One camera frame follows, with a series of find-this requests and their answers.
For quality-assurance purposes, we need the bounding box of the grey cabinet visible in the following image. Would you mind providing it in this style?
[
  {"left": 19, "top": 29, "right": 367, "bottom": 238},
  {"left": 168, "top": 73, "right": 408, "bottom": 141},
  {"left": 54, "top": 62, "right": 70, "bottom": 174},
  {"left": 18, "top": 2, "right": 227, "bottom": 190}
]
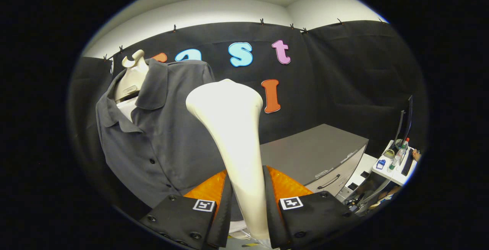
[{"left": 260, "top": 124, "right": 369, "bottom": 197}]

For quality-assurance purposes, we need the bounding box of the grey button-up shirt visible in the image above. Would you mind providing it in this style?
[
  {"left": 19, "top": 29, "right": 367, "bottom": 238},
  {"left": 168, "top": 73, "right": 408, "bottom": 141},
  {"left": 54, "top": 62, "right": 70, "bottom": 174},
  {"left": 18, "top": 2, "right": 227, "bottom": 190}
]
[{"left": 96, "top": 59, "right": 230, "bottom": 208}]

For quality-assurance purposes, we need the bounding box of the row of black backdrop clips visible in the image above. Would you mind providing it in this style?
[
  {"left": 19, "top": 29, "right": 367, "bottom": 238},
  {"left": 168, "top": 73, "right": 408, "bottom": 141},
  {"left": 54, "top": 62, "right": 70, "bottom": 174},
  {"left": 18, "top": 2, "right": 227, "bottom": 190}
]
[{"left": 103, "top": 18, "right": 384, "bottom": 61}]

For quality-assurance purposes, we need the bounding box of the cream mannequin torso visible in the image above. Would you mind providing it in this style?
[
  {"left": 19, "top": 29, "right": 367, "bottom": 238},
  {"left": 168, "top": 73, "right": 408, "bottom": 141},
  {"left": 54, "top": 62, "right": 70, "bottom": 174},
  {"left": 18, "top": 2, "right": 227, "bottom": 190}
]
[{"left": 114, "top": 49, "right": 149, "bottom": 122}]

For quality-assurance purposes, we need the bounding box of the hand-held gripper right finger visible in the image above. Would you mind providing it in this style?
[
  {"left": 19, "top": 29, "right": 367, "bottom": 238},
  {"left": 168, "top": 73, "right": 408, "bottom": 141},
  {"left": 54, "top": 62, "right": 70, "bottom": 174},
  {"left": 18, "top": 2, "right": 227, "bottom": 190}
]
[{"left": 263, "top": 165, "right": 363, "bottom": 250}]

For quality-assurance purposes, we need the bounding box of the red cap plastic bottle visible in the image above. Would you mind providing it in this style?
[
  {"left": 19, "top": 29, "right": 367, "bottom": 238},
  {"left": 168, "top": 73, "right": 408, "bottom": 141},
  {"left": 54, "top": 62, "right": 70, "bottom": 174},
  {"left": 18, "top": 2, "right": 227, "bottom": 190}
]
[{"left": 397, "top": 138, "right": 410, "bottom": 162}]

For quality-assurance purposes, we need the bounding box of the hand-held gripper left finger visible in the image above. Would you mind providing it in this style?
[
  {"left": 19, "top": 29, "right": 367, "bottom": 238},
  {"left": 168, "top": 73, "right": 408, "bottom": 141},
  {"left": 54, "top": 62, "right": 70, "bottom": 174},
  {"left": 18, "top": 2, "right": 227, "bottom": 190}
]
[{"left": 138, "top": 169, "right": 234, "bottom": 250}]

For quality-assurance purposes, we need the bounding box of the black keyboard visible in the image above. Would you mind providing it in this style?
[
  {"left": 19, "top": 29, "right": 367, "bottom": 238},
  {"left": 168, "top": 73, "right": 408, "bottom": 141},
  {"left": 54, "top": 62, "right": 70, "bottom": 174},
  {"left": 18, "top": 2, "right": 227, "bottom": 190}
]
[{"left": 401, "top": 148, "right": 414, "bottom": 176}]

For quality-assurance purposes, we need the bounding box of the computer monitor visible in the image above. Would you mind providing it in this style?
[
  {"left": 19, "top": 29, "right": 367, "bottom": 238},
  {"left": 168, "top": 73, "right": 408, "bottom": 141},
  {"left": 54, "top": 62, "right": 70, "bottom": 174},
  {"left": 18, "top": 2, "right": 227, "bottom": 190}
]
[{"left": 395, "top": 95, "right": 414, "bottom": 147}]

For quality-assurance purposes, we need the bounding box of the white computer desk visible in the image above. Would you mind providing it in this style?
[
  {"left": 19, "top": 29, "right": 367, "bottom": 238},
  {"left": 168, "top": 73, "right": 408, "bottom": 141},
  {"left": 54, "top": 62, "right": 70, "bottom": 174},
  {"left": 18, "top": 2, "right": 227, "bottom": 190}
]
[{"left": 372, "top": 140, "right": 418, "bottom": 186}]

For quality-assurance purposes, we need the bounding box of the white garment steamer head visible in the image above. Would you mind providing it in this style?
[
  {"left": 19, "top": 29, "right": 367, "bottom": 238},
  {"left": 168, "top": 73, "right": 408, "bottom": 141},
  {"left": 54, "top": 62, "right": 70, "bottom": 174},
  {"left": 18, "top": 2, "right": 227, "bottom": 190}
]
[{"left": 186, "top": 79, "right": 272, "bottom": 248}]

